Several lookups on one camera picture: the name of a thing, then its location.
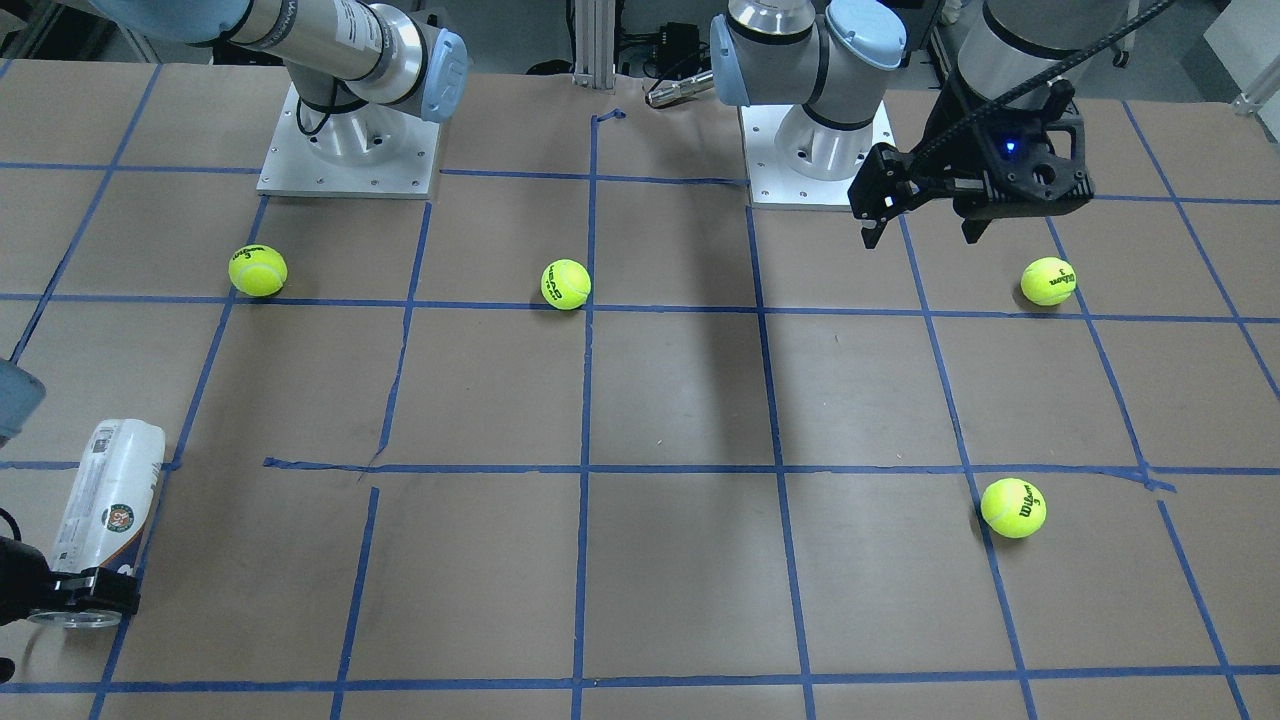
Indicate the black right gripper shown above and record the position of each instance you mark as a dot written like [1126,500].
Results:
[22,578]

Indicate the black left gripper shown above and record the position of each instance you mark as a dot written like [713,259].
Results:
[958,133]

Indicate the white tennis ball can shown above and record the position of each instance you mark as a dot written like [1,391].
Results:
[107,511]

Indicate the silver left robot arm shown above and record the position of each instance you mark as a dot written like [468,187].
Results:
[837,62]

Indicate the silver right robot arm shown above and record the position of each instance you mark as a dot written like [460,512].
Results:
[371,87]

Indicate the tennis ball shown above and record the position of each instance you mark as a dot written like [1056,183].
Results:
[1013,508]
[566,284]
[257,270]
[1048,282]

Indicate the tennis ball centre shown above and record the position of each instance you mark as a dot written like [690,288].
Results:
[566,284]

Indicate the silver cylindrical connector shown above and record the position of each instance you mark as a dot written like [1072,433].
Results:
[665,94]

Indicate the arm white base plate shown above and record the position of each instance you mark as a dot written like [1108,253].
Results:
[371,153]
[796,163]

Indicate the aluminium frame post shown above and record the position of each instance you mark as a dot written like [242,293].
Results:
[594,42]

